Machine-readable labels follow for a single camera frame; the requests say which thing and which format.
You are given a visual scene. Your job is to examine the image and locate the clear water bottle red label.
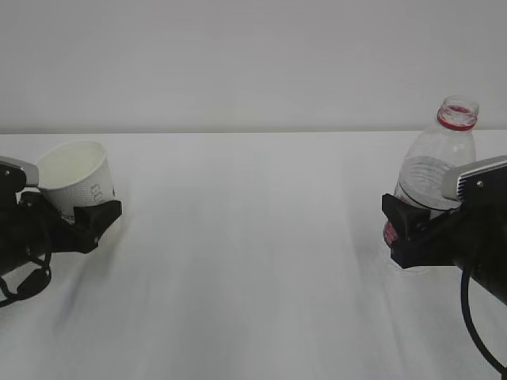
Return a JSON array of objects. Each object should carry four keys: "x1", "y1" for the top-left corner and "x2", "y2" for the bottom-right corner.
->
[{"x1": 383, "y1": 94, "x2": 481, "y2": 251}]

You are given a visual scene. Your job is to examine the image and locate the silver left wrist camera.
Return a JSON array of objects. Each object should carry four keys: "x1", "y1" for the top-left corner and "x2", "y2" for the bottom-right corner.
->
[{"x1": 1, "y1": 156, "x2": 40, "y2": 192}]

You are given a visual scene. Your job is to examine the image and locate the white paper cup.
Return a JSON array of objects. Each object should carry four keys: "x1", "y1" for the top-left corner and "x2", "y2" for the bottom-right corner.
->
[{"x1": 36, "y1": 141, "x2": 116, "y2": 223}]

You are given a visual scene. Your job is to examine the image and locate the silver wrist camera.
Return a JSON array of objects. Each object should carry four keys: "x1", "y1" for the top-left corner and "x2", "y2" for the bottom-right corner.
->
[
  {"x1": 441, "y1": 155, "x2": 506, "y2": 206},
  {"x1": 1, "y1": 156, "x2": 40, "y2": 192}
]

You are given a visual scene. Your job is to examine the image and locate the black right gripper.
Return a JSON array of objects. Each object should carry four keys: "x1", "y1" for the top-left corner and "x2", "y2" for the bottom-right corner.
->
[{"x1": 382, "y1": 186, "x2": 506, "y2": 303}]

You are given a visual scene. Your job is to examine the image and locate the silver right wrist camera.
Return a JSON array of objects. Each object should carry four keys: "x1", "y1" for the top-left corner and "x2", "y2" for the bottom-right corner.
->
[{"x1": 441, "y1": 155, "x2": 506, "y2": 206}]

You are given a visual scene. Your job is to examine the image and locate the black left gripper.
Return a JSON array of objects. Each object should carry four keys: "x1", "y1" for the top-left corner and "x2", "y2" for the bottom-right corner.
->
[{"x1": 1, "y1": 192, "x2": 122, "y2": 275}]

